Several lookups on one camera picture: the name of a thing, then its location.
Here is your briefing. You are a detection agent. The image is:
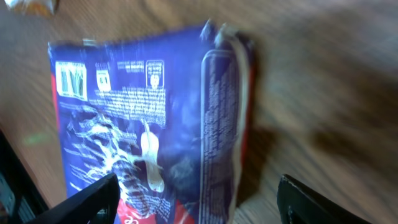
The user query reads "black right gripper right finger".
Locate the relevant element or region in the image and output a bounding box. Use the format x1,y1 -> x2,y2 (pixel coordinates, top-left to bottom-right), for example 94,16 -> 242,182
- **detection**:
277,174 -> 369,224

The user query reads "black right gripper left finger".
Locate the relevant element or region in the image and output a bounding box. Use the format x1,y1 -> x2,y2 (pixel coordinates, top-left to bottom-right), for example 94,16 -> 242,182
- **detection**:
28,173 -> 120,224

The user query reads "purple snack packet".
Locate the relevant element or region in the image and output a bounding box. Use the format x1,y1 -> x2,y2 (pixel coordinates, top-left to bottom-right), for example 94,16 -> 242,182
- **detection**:
48,21 -> 254,223

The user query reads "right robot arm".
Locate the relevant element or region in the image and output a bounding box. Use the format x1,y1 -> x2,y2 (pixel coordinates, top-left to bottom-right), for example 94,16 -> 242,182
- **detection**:
1,135 -> 365,224

